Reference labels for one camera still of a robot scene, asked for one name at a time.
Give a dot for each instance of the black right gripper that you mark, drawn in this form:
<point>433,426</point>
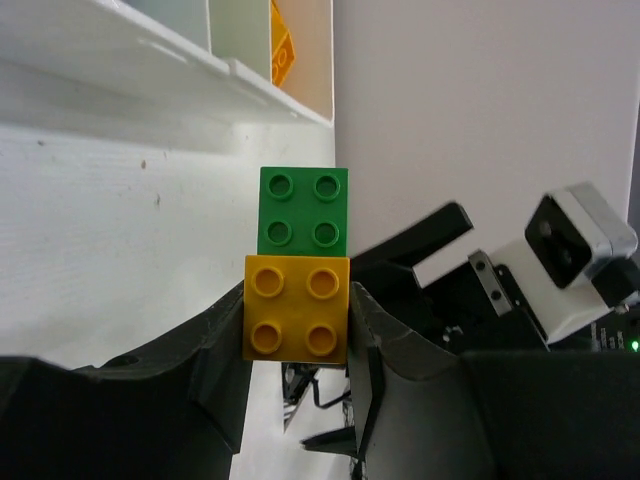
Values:
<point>469,309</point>

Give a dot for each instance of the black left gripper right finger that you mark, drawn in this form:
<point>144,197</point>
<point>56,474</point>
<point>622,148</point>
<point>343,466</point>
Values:
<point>421,412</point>

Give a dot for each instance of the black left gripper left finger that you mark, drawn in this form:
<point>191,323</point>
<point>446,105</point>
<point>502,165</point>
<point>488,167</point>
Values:
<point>173,408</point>

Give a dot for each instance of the yellow square lego brick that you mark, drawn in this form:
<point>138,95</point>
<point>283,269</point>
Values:
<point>296,309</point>

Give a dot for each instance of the green square lego brick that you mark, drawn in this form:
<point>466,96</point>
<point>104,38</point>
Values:
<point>303,211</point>

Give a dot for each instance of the long yellow lego brick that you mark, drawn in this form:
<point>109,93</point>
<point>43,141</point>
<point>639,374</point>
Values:
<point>282,47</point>

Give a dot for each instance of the white three-compartment tray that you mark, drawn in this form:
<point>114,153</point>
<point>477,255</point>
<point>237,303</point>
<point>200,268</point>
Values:
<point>104,71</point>

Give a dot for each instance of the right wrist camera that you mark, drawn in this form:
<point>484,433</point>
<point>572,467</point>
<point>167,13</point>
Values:
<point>574,263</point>

